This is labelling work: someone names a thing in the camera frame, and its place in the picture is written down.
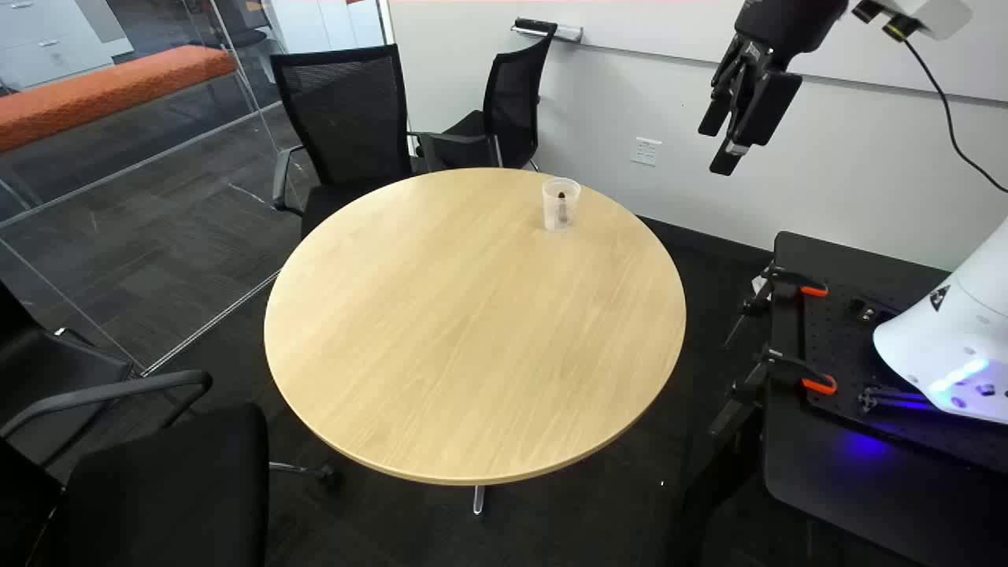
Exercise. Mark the orange black clamp rear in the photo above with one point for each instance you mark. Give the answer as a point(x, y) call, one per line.
point(767, 287)

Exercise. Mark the orange bench cushion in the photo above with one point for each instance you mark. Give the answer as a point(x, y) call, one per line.
point(84, 98)

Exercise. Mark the black plastic chair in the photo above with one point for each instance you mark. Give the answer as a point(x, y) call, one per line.
point(506, 128)

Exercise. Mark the glass partition panel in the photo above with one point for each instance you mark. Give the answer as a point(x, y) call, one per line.
point(147, 229)

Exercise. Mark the orange black clamp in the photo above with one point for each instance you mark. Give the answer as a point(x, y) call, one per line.
point(767, 287)
point(773, 369)

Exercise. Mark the black chair front left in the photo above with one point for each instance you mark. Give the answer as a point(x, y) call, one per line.
point(186, 497)

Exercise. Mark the clear plastic cup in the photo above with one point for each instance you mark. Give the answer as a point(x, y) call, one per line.
point(553, 220)

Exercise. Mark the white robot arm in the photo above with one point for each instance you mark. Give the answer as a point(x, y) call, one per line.
point(954, 343)

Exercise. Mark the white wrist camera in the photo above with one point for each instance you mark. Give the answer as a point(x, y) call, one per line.
point(916, 18)

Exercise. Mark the orange black clamp front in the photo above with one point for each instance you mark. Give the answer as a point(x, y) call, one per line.
point(773, 369)

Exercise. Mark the white wall outlet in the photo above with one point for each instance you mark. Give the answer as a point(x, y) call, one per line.
point(648, 153)

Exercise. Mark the black mesh office chair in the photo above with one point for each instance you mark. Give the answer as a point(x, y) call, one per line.
point(352, 117)

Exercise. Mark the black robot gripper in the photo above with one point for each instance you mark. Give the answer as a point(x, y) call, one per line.
point(753, 84)

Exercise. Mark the round wooden table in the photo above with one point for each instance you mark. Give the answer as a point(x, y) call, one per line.
point(446, 335)

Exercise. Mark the whiteboard tray with eraser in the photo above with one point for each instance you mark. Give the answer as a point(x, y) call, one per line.
point(557, 29)

